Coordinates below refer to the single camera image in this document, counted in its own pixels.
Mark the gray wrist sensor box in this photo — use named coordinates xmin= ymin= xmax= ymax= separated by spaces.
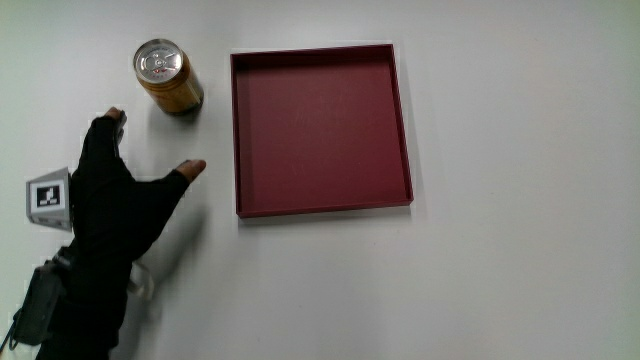
xmin=11 ymin=260 xmax=67 ymax=348

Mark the person's left forearm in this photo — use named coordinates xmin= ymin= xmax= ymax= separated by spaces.
xmin=34 ymin=252 xmax=133 ymax=360

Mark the dark red square tray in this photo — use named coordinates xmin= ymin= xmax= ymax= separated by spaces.
xmin=229 ymin=43 xmax=415 ymax=220

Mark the golden drink can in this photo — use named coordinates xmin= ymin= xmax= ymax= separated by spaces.
xmin=132 ymin=38 xmax=205 ymax=117

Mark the white wrist strap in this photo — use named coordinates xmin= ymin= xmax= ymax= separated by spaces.
xmin=126 ymin=260 xmax=156 ymax=302

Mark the white desk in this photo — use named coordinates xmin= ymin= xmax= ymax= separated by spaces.
xmin=0 ymin=0 xmax=640 ymax=360

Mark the person's left hand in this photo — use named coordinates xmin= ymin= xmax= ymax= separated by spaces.
xmin=25 ymin=106 xmax=207 ymax=264

